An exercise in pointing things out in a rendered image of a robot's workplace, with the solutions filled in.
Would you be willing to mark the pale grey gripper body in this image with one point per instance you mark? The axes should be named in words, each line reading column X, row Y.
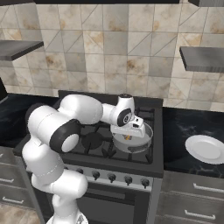
column 128, row 131

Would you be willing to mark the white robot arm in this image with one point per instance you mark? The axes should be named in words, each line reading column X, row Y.
column 75, row 109

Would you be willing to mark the silver cooking pot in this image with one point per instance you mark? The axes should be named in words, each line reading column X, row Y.
column 137, row 145

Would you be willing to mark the black gas range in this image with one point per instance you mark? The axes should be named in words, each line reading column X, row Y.
column 122, row 163

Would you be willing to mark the black range knob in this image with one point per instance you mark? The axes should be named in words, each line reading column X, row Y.
column 145, row 183
column 111, row 177
column 128, row 180
column 80, row 171
column 95, row 174

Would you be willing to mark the grey drawer front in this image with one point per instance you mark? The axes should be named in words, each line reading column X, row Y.
column 17, row 195
column 180, row 183
column 8, row 159
column 14, row 178
column 175, row 210

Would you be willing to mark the white round plate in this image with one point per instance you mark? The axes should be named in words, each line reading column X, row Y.
column 205, row 149

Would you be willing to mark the black oven door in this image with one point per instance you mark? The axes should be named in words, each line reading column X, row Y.
column 116, row 210

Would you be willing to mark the dark range hood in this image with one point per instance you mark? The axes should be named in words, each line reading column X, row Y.
column 105, row 1

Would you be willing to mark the grey wall shelf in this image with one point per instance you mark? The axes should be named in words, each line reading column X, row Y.
column 17, row 49
column 204, row 59

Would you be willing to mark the dark wall cabinet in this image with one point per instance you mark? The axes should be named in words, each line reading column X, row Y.
column 208, row 2

